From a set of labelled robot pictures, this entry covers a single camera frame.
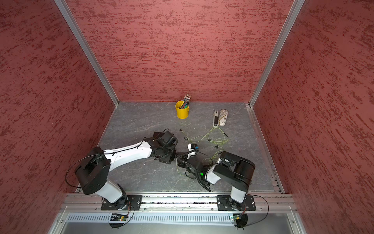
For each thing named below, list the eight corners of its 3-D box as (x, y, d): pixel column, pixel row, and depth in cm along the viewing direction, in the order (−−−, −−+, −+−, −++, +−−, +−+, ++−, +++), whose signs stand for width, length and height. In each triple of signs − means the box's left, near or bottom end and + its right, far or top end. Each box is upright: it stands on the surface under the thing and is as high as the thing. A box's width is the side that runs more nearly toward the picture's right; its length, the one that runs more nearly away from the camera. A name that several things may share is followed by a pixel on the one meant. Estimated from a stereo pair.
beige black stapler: (213, 126, 108) (214, 122, 104) (213, 114, 116) (214, 110, 112) (217, 127, 108) (218, 123, 104) (216, 114, 116) (217, 110, 112)
